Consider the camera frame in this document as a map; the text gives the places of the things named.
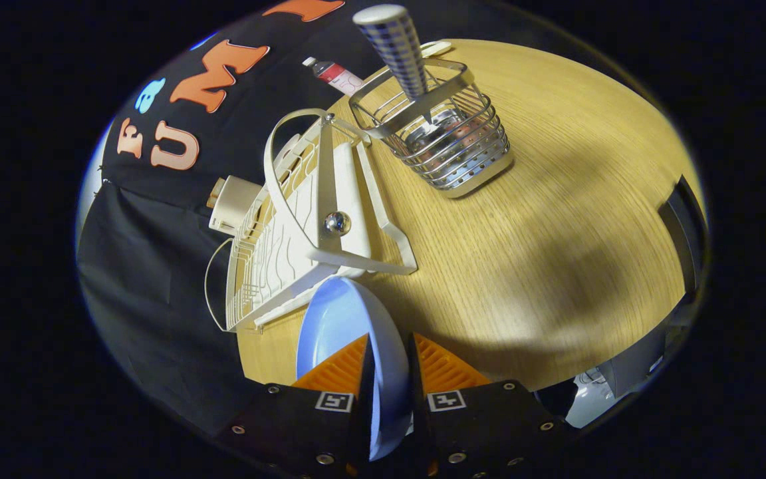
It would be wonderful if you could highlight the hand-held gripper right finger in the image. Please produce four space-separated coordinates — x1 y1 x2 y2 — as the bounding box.
406 333 580 479

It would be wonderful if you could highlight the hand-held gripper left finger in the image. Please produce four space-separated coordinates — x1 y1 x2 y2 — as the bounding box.
213 334 377 479

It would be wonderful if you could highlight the blue plate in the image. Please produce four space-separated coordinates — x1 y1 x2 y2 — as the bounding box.
296 276 412 462

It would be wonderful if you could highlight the white wire dish rack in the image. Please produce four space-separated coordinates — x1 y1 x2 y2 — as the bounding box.
205 108 418 333

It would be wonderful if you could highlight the metal wire basket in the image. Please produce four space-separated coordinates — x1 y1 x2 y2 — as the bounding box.
348 58 514 199

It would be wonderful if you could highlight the spoon with checkered handle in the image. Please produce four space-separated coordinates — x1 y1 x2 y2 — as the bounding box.
352 4 470 154

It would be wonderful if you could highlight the grey box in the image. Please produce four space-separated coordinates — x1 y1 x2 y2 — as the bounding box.
599 326 666 399

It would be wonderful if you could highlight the white toaster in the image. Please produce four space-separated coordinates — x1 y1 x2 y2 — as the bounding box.
207 175 264 237

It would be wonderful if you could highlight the dark grey panel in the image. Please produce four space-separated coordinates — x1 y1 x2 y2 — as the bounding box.
659 174 708 297

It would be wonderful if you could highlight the clear bottle with red label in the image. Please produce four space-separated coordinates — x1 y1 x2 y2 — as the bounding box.
302 57 365 96

